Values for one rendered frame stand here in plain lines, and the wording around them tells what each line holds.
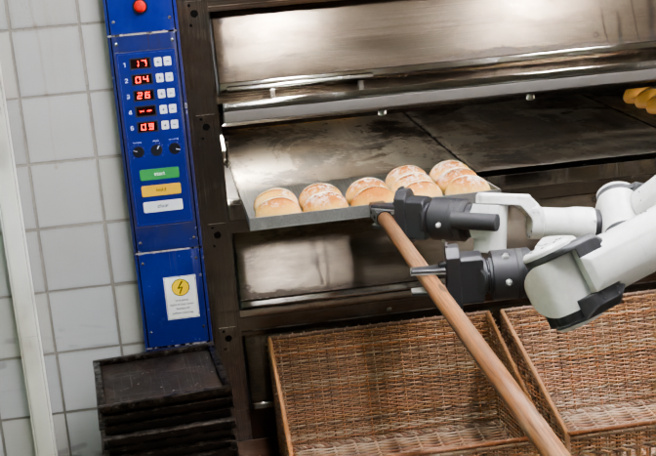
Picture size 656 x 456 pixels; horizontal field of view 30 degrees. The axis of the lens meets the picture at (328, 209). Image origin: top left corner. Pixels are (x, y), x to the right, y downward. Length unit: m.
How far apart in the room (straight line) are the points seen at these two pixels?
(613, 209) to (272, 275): 0.88
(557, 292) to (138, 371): 1.20
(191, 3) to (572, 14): 0.89
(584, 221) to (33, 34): 1.27
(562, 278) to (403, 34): 1.14
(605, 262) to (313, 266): 1.21
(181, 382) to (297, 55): 0.78
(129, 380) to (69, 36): 0.77
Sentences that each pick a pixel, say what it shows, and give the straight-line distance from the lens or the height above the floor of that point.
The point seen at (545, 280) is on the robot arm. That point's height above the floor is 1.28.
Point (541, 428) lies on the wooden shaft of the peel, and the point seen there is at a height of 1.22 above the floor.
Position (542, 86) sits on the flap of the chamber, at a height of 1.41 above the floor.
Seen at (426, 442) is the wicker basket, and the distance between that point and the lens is 2.97.
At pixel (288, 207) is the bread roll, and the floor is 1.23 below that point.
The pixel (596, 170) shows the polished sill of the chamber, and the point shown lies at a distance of 3.05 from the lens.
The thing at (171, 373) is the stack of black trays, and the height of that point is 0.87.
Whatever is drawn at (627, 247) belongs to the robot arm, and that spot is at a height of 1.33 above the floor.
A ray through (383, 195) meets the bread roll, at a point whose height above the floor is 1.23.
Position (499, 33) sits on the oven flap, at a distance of 2.92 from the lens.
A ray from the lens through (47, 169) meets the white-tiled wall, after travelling 2.87.
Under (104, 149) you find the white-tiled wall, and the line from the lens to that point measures 2.85.
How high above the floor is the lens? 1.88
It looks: 15 degrees down
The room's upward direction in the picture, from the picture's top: 5 degrees counter-clockwise
